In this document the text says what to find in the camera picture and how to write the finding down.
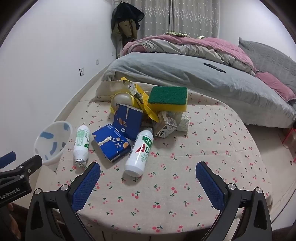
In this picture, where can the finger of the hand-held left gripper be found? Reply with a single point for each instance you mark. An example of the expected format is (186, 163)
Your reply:
(27, 166)
(7, 159)

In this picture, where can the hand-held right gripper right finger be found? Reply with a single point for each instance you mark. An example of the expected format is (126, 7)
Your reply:
(209, 185)

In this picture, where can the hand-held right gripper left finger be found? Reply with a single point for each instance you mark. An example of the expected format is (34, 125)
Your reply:
(85, 185)

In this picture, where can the white plastic bowl blue patches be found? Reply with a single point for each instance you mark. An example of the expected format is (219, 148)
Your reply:
(57, 129)

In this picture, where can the blue drink carton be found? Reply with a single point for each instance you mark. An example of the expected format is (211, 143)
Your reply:
(129, 125)
(108, 141)

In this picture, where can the white bottle red green label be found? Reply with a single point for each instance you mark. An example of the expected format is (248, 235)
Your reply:
(136, 162)

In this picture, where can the small brown carton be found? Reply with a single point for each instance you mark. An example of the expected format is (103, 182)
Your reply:
(165, 128)

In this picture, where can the green yellow sponge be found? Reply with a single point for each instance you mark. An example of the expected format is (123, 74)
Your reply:
(167, 95)

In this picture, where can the person's left hand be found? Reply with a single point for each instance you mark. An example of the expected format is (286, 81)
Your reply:
(12, 226)

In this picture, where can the cherry print tablecloth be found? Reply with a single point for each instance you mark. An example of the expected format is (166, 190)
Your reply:
(173, 166)

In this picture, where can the flat black object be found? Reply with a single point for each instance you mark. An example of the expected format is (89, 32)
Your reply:
(214, 66)

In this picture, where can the pink pillow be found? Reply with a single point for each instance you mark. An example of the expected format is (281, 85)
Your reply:
(272, 83)

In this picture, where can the grey blanket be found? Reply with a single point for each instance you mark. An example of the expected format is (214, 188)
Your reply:
(173, 69)

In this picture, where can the grey pillow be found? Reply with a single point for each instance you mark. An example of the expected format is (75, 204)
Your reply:
(266, 58)

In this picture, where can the wooden coat rack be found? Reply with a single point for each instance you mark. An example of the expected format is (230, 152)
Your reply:
(118, 48)

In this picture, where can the pink grey quilt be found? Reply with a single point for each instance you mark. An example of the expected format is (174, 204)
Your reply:
(185, 46)

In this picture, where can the floral cloth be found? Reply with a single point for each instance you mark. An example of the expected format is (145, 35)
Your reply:
(179, 34)

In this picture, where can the olive jacket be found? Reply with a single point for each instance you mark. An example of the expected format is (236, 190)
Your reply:
(126, 29)

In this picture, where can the white dotted curtain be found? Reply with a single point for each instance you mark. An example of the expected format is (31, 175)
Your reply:
(196, 18)
(152, 18)

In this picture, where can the dark jacket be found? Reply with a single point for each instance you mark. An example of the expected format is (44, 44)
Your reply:
(127, 11)

